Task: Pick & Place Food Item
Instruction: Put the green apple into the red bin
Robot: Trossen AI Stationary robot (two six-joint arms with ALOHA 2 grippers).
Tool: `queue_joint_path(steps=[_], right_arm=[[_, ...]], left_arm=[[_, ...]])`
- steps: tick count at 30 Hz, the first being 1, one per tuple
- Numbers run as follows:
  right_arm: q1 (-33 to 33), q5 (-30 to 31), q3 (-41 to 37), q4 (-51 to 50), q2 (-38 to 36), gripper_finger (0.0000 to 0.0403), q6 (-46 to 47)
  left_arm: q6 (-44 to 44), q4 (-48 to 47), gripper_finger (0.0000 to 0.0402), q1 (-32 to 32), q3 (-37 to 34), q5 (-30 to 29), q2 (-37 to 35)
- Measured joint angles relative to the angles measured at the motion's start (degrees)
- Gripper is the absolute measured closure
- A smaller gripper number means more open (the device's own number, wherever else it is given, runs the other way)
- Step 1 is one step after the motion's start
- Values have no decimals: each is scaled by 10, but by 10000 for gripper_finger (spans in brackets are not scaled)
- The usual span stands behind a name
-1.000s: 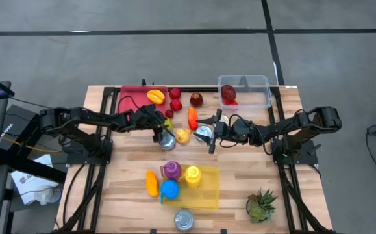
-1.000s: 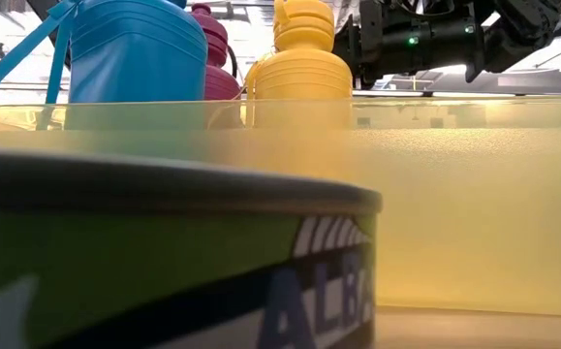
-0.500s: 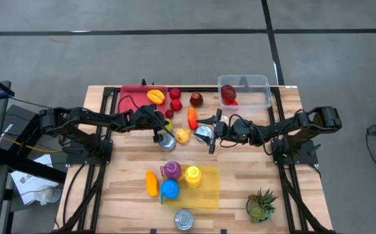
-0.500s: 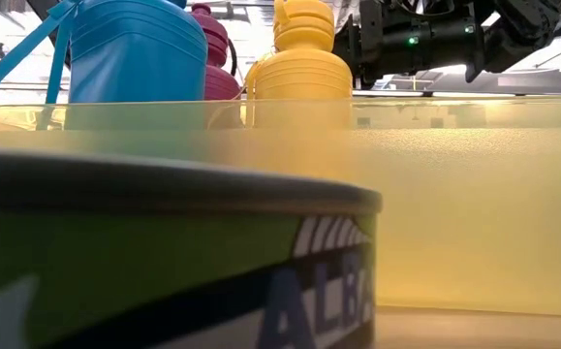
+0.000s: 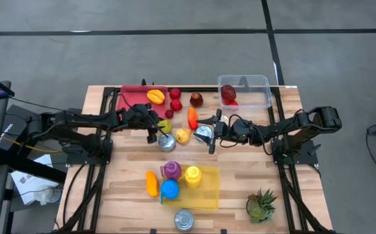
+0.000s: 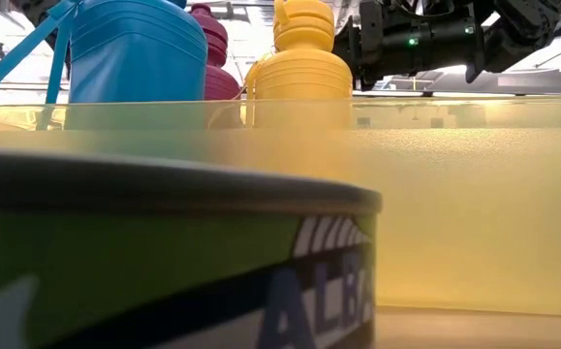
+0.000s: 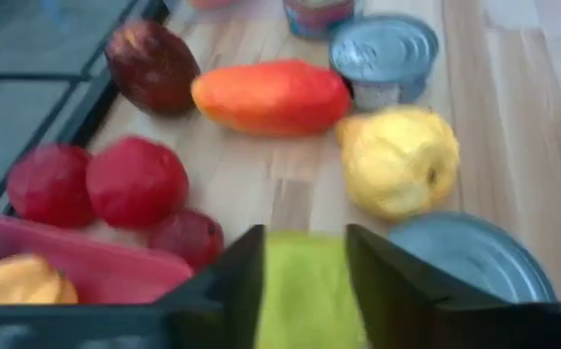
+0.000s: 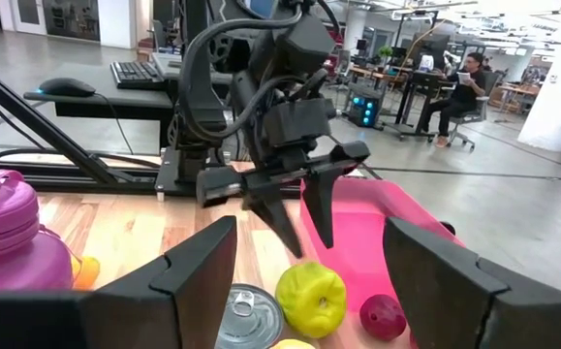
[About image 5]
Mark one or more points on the red round toy fruit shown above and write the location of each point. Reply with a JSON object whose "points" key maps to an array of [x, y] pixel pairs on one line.
{"points": [[176, 105], [232, 102], [175, 93]]}

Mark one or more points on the clear plastic bin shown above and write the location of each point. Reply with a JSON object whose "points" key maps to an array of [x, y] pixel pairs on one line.
{"points": [[256, 87]]}

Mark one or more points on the blue-labelled tin can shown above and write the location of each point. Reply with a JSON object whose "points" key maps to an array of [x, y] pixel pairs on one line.
{"points": [[204, 131]]}

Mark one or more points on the black box with white text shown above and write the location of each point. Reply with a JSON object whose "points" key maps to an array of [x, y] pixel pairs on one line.
{"points": [[15, 125]]}

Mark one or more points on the yellow toy pear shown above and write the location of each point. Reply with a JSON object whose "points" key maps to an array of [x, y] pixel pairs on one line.
{"points": [[182, 136]]}

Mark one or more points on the yellow plastic squeeze bottle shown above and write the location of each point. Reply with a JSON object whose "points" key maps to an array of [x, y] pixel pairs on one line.
{"points": [[193, 177]]}

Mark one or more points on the yellow-green toy fruit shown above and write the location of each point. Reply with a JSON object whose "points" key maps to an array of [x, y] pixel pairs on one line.
{"points": [[166, 125]]}

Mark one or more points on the yellow translucent plastic tray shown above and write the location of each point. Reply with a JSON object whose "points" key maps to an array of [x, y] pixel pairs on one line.
{"points": [[207, 195]]}

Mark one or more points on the orange elongated toy fruit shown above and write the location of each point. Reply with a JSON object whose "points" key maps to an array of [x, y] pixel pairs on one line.
{"points": [[152, 184]]}

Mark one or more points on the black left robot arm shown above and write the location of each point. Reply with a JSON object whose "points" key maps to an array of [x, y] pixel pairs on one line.
{"points": [[77, 118]]}

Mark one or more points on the blue plastic squeeze bottle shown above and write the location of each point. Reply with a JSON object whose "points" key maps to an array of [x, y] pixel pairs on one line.
{"points": [[169, 189]]}

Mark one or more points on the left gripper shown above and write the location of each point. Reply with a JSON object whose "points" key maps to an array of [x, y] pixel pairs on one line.
{"points": [[139, 117]]}

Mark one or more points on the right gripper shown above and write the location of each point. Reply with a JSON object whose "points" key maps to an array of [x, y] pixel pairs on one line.
{"points": [[228, 130]]}

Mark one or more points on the dark red bumpy toy fruit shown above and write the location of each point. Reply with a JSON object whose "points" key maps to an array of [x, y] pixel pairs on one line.
{"points": [[228, 92]]}

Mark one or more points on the white paper sheet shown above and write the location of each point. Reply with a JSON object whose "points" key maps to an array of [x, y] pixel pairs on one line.
{"points": [[28, 182]]}

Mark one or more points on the potted succulent plant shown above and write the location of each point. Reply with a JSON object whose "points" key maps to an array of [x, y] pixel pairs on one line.
{"points": [[259, 208]]}

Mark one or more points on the small dark red toy fruit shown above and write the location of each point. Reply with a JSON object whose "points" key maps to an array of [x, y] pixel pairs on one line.
{"points": [[169, 114]]}

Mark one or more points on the purple plastic squeeze bottle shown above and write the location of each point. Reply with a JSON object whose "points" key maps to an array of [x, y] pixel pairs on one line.
{"points": [[173, 170]]}

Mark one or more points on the black aluminium rig frame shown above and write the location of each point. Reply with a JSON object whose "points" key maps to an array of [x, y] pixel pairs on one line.
{"points": [[207, 88]]}

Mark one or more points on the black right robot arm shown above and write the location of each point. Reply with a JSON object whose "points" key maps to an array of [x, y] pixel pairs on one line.
{"points": [[288, 126]]}

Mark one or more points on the orange red toy mango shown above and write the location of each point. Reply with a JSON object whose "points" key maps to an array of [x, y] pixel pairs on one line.
{"points": [[192, 118]]}

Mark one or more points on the red plastic tray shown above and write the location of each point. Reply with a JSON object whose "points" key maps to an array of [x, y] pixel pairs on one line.
{"points": [[135, 97]]}

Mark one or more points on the silver tin can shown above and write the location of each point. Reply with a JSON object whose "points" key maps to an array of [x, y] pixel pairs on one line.
{"points": [[167, 143]]}

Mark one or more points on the maroon glossy toy fruit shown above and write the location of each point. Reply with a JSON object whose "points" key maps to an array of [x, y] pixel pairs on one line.
{"points": [[196, 99]]}

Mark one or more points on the yellow orange toy starfruit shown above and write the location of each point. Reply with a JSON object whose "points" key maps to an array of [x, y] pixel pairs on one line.
{"points": [[156, 97]]}

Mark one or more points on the green-labelled tuna can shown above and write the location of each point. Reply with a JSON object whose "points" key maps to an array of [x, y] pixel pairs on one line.
{"points": [[184, 220]]}

